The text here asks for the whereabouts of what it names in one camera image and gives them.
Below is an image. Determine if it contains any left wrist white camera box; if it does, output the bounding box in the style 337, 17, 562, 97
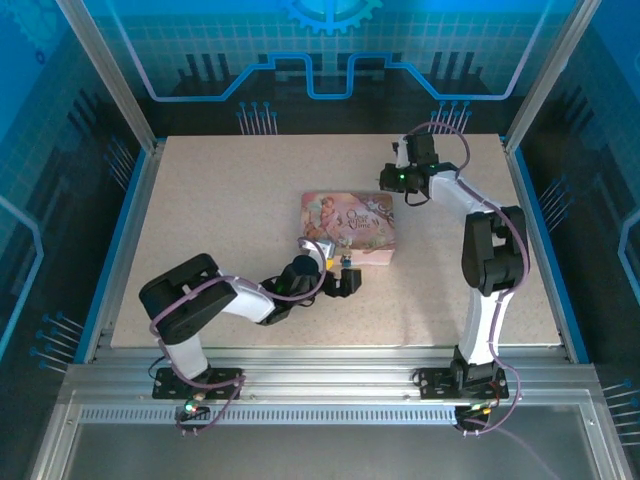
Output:
297, 237, 337, 274

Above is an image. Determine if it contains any pink book-shaped storage box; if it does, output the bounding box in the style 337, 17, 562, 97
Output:
299, 191, 398, 268

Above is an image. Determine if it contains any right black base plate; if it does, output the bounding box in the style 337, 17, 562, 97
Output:
416, 366, 511, 402

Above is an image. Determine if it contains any aluminium frame post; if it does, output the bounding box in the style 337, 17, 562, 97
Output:
54, 0, 159, 154
503, 0, 600, 154

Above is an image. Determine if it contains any aluminium table side rail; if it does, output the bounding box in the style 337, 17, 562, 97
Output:
501, 134, 581, 364
82, 139, 164, 364

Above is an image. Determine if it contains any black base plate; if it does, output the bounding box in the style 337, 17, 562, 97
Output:
152, 367, 244, 401
416, 366, 511, 402

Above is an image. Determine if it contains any small LED connector board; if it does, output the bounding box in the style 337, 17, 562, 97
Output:
456, 398, 502, 420
175, 398, 209, 422

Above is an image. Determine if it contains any slotted grey cable duct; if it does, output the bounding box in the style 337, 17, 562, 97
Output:
78, 405, 465, 427

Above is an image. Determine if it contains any grey metal lower panel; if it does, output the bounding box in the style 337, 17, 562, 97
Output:
28, 389, 632, 480

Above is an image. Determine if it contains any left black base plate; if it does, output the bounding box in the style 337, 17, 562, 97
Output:
152, 367, 244, 401

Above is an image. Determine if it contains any aluminium frame cross beam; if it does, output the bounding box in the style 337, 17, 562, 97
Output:
59, 346, 599, 407

